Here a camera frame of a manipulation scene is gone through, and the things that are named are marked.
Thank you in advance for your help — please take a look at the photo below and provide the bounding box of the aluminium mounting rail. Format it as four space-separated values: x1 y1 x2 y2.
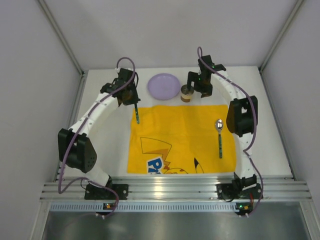
40 174 312 202

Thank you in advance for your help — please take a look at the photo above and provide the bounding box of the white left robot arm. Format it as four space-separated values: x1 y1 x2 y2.
57 68 140 188

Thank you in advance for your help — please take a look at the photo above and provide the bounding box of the metal cup with brown base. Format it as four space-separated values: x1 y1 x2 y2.
180 84 194 103

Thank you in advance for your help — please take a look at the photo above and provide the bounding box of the black left arm base bracket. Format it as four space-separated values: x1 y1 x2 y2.
84 184 129 200

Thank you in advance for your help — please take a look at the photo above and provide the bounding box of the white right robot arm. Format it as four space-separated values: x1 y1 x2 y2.
181 55 258 192

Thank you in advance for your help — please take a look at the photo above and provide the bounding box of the perforated grey cable duct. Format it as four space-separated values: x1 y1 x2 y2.
49 202 251 213

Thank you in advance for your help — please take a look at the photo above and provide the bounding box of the black right arm base bracket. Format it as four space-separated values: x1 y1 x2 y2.
216 183 262 202

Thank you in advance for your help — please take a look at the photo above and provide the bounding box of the yellow cartoon print cloth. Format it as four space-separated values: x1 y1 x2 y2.
127 105 236 175

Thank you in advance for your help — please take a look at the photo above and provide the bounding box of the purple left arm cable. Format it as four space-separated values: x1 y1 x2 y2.
57 57 137 219

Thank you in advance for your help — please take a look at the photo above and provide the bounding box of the spoon with teal handle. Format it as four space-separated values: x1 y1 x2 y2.
215 119 223 159

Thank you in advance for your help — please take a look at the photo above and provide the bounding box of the purple plastic plate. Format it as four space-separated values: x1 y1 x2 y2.
147 73 181 101

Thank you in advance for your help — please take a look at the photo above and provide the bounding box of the fork with teal handle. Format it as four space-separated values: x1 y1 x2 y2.
134 103 140 124

